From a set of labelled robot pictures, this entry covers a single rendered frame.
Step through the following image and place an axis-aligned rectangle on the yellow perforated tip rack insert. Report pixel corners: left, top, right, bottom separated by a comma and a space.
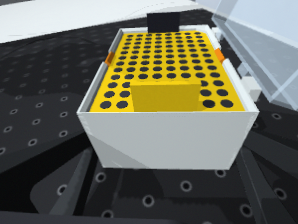
91, 12, 245, 112

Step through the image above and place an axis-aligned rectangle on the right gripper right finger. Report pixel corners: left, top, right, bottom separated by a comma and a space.
235, 127, 298, 224

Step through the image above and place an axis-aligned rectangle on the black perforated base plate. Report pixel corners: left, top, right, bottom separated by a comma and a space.
0, 17, 298, 224

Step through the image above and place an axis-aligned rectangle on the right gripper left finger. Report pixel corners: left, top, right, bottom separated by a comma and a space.
0, 129, 98, 216

